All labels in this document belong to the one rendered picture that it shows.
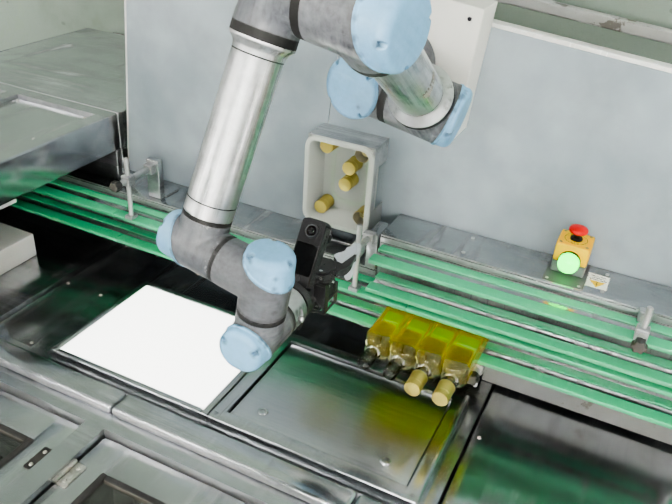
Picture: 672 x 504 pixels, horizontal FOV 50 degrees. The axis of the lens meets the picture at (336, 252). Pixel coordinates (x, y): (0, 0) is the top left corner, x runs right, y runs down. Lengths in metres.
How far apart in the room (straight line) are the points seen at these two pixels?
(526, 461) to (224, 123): 0.97
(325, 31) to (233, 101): 0.16
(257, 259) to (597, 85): 0.83
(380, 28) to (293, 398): 0.93
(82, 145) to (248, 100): 1.10
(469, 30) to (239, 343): 0.77
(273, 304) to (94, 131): 1.16
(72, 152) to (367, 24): 1.26
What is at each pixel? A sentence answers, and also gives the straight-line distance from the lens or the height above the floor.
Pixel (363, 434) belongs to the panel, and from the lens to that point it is 1.53.
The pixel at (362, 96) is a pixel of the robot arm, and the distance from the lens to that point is 1.33.
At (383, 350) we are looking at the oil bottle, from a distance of 1.53.
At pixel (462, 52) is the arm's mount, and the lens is 1.49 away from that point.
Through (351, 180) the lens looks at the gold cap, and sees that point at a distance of 1.71.
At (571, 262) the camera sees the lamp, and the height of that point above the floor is 0.85.
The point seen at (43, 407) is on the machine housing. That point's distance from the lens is 1.71.
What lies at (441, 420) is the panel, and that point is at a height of 1.08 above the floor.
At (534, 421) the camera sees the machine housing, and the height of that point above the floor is 0.94.
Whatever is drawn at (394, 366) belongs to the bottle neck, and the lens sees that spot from 1.49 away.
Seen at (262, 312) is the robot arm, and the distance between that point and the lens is 1.03.
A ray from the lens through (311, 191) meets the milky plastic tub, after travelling 1.75.
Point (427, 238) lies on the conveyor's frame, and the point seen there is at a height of 0.84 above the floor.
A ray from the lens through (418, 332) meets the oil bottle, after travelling 1.56.
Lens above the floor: 2.23
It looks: 52 degrees down
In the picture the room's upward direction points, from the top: 135 degrees counter-clockwise
